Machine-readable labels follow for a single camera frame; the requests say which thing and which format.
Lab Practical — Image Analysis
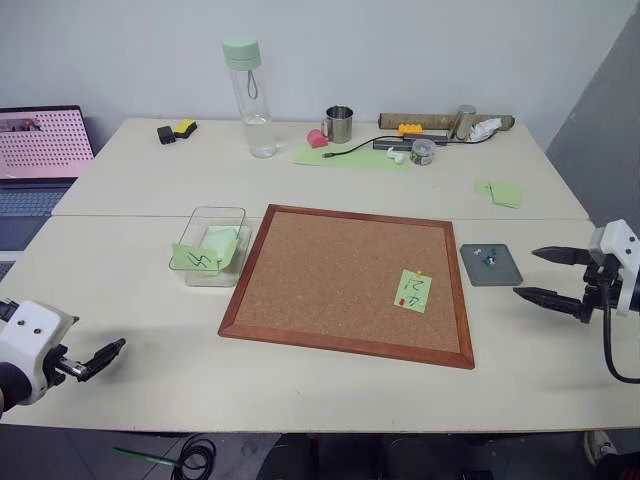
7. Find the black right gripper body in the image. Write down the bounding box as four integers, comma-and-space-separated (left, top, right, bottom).
578, 249, 626, 327

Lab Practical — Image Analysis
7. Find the grey flat tray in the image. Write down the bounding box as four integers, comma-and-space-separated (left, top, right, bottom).
458, 242, 525, 288

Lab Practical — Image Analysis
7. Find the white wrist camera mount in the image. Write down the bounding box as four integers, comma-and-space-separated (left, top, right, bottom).
588, 218, 640, 318
0, 298, 80, 407

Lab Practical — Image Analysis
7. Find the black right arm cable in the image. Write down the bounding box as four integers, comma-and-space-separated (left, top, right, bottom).
601, 277, 640, 385

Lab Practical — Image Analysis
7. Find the crumpled white tissue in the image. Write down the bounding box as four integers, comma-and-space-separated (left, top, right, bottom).
466, 118, 503, 142

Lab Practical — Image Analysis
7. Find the green sticky note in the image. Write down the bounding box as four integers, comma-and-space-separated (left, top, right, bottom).
393, 268, 434, 315

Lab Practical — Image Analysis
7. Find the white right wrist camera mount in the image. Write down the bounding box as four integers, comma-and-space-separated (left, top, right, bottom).
588, 218, 640, 318

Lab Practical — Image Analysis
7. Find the open grey laptop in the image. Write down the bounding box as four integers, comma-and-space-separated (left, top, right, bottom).
0, 104, 97, 252

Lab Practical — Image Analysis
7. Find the blank green notes stack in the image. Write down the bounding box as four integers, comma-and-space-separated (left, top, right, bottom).
198, 225, 243, 265

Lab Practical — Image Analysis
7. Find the silver metal cylinder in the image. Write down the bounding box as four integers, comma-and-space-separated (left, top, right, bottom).
449, 104, 478, 142

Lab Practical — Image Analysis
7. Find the stainless steel mug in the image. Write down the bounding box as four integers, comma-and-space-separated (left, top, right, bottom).
319, 104, 356, 144

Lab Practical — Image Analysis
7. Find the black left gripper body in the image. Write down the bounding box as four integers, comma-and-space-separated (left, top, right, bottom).
42, 344, 94, 389

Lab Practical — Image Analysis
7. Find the coiled black floor cable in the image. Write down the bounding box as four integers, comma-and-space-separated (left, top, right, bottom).
178, 433, 218, 480

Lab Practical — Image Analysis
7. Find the clear plastic jar with label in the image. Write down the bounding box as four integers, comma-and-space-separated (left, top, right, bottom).
408, 138, 437, 168

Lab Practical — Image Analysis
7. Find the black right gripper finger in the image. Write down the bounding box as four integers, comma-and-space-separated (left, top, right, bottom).
512, 286, 587, 317
530, 245, 593, 267

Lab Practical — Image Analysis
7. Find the green card with squiggle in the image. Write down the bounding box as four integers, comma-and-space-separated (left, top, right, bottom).
171, 242, 220, 272

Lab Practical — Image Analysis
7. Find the grey usb hub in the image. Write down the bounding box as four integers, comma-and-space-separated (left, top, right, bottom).
372, 131, 450, 152

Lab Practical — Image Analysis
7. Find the long brown wooden stick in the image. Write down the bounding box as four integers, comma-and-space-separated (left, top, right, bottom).
377, 112, 517, 133

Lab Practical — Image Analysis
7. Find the clear plastic container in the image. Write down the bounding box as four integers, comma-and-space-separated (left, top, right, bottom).
168, 205, 254, 289

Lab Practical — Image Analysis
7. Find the white shoe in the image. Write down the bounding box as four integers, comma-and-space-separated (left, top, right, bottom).
583, 430, 617, 469

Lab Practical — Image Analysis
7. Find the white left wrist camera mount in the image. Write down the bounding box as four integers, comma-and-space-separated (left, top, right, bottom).
0, 298, 80, 407

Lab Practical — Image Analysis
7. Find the wood framed cork board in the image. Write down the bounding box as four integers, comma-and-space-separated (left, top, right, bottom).
217, 203, 476, 371

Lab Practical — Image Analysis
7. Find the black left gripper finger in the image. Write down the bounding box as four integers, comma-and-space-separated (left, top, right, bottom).
79, 338, 127, 383

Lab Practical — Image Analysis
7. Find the long green paper sheet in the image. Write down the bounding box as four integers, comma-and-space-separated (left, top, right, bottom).
292, 141, 412, 173

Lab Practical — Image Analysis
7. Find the black usb cable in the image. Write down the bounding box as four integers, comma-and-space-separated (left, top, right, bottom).
323, 134, 401, 160

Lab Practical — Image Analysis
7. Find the thin black hub cable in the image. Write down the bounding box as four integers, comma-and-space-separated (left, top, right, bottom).
446, 130, 496, 147

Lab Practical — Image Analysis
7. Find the clear bottle with green cap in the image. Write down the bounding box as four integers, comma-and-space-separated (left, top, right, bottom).
221, 34, 280, 160

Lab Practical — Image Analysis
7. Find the green stick on floor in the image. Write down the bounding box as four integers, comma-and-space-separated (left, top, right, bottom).
111, 445, 182, 469

